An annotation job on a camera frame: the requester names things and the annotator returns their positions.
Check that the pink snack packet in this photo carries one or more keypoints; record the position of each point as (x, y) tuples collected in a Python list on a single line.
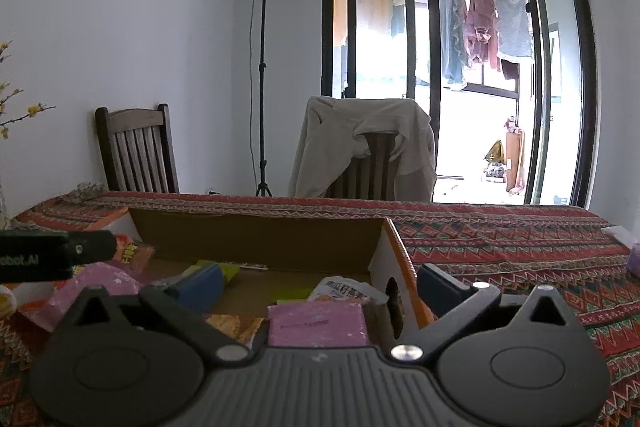
[(97, 284), (317, 324)]

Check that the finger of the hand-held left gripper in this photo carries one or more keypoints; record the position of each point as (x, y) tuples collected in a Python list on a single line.
[(90, 244)]

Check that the dark wooden chair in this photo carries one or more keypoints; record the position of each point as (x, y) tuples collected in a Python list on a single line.
[(370, 172), (137, 147)]

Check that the grey-blue hanging t-shirt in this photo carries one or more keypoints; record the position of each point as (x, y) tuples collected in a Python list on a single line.
[(512, 22)]

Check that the floor lamp on tripod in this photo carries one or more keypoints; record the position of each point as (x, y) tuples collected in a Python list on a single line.
[(262, 82)]

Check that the brown wooden board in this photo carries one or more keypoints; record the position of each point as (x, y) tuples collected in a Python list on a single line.
[(515, 157)]

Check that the orange hanging garment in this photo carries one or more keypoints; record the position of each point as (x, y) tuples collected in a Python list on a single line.
[(341, 2)]

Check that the orange cardboard box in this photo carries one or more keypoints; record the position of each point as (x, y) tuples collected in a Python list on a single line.
[(250, 242)]

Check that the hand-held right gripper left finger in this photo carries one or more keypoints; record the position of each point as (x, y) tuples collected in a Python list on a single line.
[(200, 288)]

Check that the small black hanging garment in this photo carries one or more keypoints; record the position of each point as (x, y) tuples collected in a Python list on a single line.
[(510, 71)]

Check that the chair draped with beige cloth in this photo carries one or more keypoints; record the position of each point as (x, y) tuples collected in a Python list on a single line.
[(325, 142)]

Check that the person's left hand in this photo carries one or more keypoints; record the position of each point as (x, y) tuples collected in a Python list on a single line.
[(7, 304)]

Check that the purple tissue pack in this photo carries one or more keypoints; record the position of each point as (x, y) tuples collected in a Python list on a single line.
[(627, 254)]

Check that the yellow-green balcony item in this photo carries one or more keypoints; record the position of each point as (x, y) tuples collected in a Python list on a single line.
[(494, 151)]

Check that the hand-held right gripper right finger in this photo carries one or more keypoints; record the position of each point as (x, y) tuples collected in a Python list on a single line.
[(441, 289)]

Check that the black sliding glass door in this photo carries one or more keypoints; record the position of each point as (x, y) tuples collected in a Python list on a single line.
[(425, 7)]

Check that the yellow flower branches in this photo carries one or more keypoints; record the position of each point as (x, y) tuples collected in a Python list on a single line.
[(7, 107)]

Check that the orange cartoon snack packet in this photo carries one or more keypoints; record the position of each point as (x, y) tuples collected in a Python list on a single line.
[(132, 257)]

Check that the blue hanging garment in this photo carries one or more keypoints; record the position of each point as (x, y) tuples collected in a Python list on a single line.
[(452, 32)]

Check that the maroon hanging shirt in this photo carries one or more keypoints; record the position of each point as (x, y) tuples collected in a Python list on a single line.
[(482, 19)]

